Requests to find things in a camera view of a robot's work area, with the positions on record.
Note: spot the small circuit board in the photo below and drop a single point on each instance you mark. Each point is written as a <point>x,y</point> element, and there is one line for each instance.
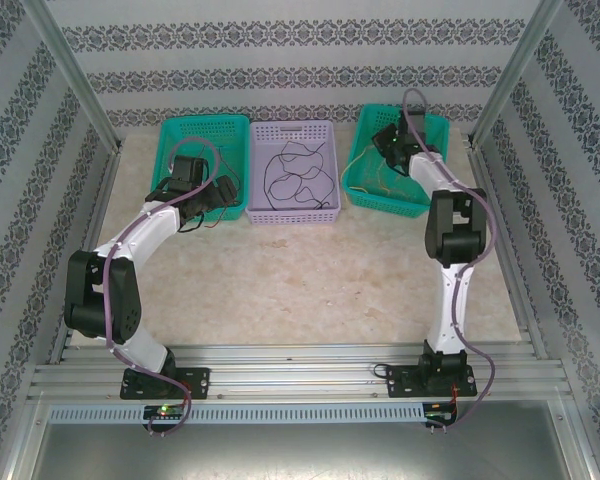
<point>165,411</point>
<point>437,412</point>

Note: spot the aluminium side rail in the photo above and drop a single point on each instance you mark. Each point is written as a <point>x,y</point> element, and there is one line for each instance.
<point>480,170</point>
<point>100,210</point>

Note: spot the purple plastic basket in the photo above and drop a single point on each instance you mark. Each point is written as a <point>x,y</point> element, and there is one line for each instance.
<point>292,215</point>

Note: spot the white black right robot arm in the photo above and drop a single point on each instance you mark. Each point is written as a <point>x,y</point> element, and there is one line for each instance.
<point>445,240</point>

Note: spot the aluminium frame post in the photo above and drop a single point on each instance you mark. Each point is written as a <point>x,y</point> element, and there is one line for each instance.
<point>71,70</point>
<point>521,60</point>

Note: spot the teal plastic basket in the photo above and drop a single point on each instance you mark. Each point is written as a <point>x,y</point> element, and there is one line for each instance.
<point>190,131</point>
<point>370,200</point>

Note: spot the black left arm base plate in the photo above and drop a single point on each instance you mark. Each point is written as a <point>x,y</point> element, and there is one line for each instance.
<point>195,382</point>

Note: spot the grey metal sheet panel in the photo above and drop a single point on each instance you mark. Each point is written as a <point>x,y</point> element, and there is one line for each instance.
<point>300,455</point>

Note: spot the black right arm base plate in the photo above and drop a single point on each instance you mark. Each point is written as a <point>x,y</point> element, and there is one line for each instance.
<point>399,385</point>

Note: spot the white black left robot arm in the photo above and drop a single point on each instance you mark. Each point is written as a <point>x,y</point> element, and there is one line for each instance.
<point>125,305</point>

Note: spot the aluminium mounting rail beam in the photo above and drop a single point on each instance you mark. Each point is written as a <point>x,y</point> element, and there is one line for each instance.
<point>290,372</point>

